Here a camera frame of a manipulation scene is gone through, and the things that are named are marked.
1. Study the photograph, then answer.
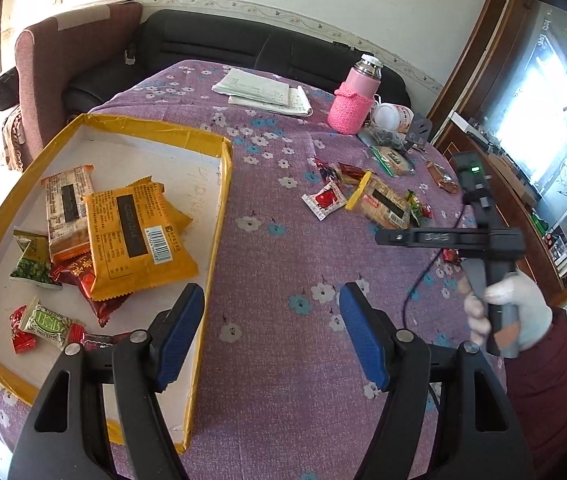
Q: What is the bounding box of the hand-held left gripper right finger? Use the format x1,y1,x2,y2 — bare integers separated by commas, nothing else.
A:
339,282,534,480

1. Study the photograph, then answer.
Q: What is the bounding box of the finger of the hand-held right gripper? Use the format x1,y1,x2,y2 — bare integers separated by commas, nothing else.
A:
376,227,465,248

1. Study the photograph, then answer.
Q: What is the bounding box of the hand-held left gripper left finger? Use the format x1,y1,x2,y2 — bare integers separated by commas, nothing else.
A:
8,283,205,480

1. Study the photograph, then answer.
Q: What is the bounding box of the dark red candy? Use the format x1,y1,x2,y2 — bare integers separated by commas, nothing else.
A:
70,324,134,350

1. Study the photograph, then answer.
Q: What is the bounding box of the large orange biscuit packet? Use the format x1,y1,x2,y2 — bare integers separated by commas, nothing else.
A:
81,175,199,301

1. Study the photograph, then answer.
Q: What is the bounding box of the yellow snack packet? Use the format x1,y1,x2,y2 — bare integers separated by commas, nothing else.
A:
164,200,193,233

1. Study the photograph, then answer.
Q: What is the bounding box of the red-brown snack packet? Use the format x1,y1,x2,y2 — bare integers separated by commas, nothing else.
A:
50,252,132,328

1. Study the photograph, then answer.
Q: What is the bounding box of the green and white candy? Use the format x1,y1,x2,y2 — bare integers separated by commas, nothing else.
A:
18,297,75,351

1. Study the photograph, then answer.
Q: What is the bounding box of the bright red candy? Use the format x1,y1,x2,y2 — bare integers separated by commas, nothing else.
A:
10,306,38,355

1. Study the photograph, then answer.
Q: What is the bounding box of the green pea packet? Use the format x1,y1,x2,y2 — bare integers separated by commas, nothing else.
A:
406,189,427,226
10,230,63,290

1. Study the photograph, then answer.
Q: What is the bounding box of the yellow-edged cardboard box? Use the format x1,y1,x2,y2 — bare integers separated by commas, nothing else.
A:
0,112,234,453

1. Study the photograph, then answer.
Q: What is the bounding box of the beige orange biscuit packet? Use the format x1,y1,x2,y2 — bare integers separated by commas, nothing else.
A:
40,165,95,263

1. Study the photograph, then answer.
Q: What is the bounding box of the person's right forearm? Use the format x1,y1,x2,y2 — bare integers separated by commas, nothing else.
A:
506,307,567,480

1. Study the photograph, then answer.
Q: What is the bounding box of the person's right hand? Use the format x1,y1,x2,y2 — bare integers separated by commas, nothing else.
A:
463,269,554,352

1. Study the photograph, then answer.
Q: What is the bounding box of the long beige cracker packet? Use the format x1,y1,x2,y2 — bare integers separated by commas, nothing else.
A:
344,171,411,230

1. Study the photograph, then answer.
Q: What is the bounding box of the brown snack packet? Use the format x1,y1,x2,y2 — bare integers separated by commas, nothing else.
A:
426,160,461,195

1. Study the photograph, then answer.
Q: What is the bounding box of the round rice cracker packet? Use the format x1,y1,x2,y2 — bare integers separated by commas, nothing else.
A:
369,145,417,177

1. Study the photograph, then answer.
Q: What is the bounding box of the dark red candy packet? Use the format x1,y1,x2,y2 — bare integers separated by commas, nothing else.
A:
337,162,370,187

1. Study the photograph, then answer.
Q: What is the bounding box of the white and red candy packet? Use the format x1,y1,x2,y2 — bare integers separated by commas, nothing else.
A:
301,180,348,221

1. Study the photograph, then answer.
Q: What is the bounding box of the clear plastic bag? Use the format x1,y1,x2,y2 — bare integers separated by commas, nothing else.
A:
358,125,407,153

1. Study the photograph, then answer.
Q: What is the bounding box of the black phone stand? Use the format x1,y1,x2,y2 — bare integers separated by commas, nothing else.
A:
406,116,434,153

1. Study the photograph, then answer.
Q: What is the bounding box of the red and blue candy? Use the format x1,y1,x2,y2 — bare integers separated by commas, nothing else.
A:
313,156,340,183

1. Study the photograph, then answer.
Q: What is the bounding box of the purple floral tablecloth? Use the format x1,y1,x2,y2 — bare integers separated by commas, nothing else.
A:
0,59,509,480

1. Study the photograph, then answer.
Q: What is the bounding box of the white jar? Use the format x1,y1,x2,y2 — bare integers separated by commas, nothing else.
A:
372,102,414,133

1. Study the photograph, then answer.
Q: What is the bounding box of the pink knit-sleeved thermos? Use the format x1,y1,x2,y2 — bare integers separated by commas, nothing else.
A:
327,52,383,136

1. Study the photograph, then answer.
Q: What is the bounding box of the white paper stack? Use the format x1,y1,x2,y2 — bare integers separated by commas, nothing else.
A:
212,67,313,118

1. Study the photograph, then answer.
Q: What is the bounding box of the black leather sofa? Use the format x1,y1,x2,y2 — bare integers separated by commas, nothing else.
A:
62,8,411,116

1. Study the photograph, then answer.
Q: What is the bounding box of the maroon armchair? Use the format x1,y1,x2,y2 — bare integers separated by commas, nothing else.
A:
14,1,144,161

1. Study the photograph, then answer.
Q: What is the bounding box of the thin black cable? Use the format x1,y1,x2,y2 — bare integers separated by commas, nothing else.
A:
402,202,469,341

